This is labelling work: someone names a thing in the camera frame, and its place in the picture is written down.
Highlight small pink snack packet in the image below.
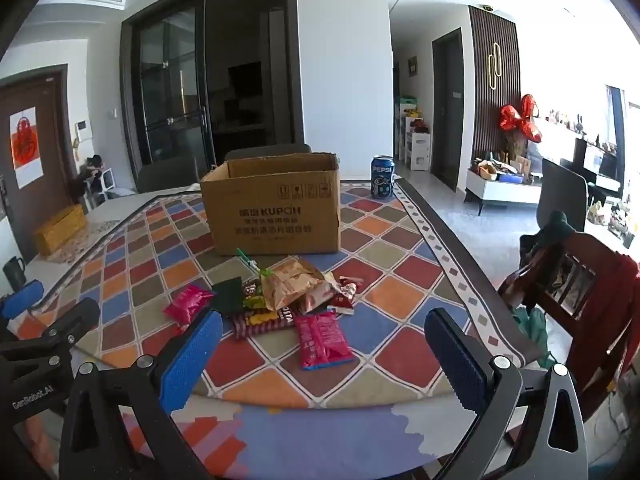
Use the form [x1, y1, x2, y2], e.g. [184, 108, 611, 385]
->
[163, 285, 215, 330]

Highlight maroon Costa biscuit packet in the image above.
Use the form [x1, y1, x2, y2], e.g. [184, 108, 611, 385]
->
[232, 307, 298, 339]

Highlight dark green snack packet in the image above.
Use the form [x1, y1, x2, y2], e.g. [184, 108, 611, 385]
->
[210, 276, 244, 318]

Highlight green lollipop with stick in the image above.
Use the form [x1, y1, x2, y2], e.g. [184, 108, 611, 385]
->
[236, 248, 272, 278]

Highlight small red candy packet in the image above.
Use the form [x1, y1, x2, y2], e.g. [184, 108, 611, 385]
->
[326, 276, 363, 315]

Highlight tan fortune biscuits bag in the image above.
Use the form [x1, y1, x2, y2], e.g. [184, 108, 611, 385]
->
[260, 257, 337, 313]

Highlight black mug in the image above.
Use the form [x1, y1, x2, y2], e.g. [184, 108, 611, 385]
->
[2, 257, 26, 292]

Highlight yellow woven tissue box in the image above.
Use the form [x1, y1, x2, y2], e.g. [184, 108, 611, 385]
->
[34, 204, 87, 256]

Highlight red wooden chair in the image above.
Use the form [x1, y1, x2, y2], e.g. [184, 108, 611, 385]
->
[498, 232, 639, 419]

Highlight colourful diamond pattern tablecloth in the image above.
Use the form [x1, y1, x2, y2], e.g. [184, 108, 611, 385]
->
[14, 179, 547, 480]

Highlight red paper door poster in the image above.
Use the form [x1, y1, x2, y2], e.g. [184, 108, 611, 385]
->
[9, 106, 43, 190]

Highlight white low cabinet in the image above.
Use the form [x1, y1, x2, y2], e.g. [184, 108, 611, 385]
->
[464, 170, 541, 216]

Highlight dark grey dining chair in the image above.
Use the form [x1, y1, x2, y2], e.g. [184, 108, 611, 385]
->
[536, 158, 588, 232]

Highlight brown cardboard box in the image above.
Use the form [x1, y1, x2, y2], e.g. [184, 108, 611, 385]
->
[200, 153, 341, 256]

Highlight blue Pepsi can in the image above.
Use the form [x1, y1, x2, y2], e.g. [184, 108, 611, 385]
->
[371, 155, 395, 198]

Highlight white shelf unit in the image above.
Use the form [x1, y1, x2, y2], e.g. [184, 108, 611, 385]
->
[395, 100, 432, 171]

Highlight grey chair behind table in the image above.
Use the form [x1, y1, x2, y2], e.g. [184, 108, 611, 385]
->
[224, 143, 311, 162]

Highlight red balloon bow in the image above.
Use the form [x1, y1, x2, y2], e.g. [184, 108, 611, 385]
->
[498, 94, 542, 143]

